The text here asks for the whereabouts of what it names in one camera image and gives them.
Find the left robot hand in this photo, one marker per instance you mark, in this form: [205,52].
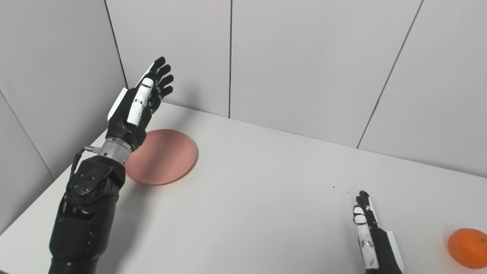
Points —
[129,114]

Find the pink plate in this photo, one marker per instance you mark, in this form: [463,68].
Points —
[163,156]

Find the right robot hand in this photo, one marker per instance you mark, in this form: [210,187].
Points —
[374,243]

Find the orange fruit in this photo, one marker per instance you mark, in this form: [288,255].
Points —
[468,248]

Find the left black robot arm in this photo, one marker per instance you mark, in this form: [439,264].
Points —
[87,205]

